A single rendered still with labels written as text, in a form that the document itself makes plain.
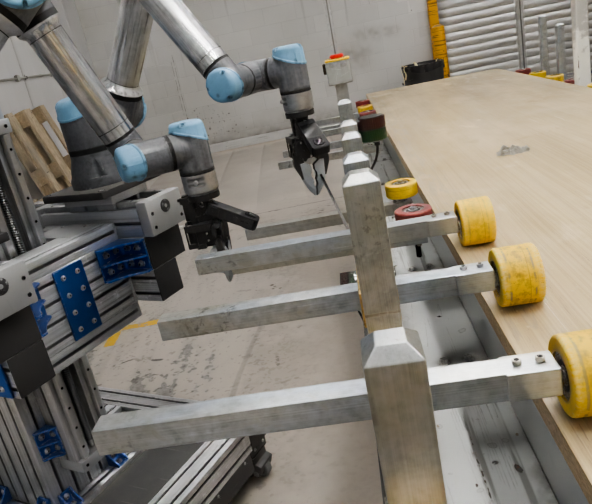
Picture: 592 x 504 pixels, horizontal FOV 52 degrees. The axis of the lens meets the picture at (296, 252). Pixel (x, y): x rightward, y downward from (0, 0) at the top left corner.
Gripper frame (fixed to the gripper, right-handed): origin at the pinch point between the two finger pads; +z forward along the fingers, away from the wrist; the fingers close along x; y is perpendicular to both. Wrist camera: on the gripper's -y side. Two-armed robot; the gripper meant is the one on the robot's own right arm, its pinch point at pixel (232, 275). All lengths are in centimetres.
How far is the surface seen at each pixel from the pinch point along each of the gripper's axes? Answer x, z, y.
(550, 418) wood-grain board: 75, -7, -46
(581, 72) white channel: -134, -13, -127
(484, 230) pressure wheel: 29, -11, -50
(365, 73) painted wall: -787, 15, -72
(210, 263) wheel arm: 26.5, -12.5, -2.9
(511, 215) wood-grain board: 14, -8, -59
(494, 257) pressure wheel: 51, -15, -47
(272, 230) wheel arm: -23.5, -1.9, -7.6
